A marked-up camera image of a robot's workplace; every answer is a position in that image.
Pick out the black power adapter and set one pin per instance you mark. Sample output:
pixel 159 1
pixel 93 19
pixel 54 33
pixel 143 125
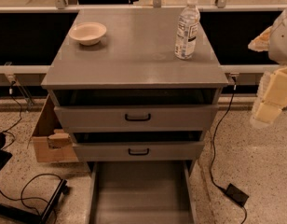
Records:
pixel 236 195

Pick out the white bowl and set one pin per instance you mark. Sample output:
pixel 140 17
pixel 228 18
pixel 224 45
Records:
pixel 87 33

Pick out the grey drawer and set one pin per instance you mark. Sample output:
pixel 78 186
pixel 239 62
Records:
pixel 92 111
pixel 141 192
pixel 138 146

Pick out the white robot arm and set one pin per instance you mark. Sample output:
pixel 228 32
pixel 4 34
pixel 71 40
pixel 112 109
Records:
pixel 277 50

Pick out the brown cardboard box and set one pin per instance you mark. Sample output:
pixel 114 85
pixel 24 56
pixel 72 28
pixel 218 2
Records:
pixel 51 143

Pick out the grey drawer cabinet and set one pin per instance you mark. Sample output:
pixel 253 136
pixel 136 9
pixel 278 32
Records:
pixel 136 54

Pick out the black stand base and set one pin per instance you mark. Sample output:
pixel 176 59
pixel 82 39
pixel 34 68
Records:
pixel 31 214

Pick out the grey top drawer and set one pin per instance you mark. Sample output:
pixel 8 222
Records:
pixel 92 111

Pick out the clear plastic water bottle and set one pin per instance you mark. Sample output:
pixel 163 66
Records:
pixel 187 30

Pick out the grey middle drawer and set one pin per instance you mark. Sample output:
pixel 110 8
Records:
pixel 138 146

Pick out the grey bottom drawer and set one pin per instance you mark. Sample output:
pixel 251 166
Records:
pixel 141 192

